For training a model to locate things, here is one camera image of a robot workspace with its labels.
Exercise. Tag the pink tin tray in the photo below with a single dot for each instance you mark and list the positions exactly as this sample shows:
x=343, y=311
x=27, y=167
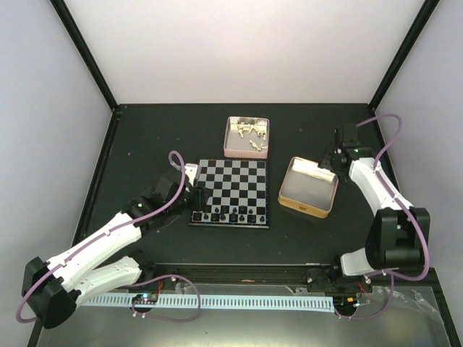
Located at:
x=234, y=147

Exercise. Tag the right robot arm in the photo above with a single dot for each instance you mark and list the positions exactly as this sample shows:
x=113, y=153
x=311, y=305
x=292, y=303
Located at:
x=397, y=243

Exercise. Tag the light blue slotted cable duct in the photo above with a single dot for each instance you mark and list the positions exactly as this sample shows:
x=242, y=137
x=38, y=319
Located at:
x=238, y=302

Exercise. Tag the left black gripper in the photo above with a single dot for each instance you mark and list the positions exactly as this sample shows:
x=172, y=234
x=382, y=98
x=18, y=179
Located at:
x=200, y=199

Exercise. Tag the small green circuit board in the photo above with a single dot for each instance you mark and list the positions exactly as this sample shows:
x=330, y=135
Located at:
x=145, y=299

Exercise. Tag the black and grey chessboard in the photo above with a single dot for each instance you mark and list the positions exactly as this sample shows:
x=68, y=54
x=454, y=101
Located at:
x=234, y=183

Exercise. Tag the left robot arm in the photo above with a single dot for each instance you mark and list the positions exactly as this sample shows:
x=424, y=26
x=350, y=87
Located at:
x=56, y=287

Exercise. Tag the black frame post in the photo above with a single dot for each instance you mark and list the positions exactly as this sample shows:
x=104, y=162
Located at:
x=68, y=21
x=418, y=24

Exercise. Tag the right black frame post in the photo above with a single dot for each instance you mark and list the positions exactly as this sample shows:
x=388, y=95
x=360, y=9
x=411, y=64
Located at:
x=418, y=24

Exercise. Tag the left black frame post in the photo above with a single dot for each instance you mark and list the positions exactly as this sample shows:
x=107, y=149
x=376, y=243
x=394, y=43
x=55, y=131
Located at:
x=68, y=21

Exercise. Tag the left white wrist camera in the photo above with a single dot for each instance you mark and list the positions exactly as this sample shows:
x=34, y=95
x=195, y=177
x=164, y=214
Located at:
x=192, y=171

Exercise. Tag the pile of white chess pieces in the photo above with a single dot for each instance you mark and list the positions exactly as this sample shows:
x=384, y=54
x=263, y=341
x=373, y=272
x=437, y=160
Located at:
x=254, y=135

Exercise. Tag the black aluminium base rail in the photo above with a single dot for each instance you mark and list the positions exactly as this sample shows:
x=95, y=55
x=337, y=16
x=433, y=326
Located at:
x=315, y=278

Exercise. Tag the yellow tin tray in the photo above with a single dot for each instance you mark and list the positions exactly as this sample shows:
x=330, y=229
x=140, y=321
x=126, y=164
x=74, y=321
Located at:
x=307, y=188

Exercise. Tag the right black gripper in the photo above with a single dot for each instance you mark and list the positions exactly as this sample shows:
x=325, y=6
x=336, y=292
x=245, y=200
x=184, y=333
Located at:
x=324, y=163

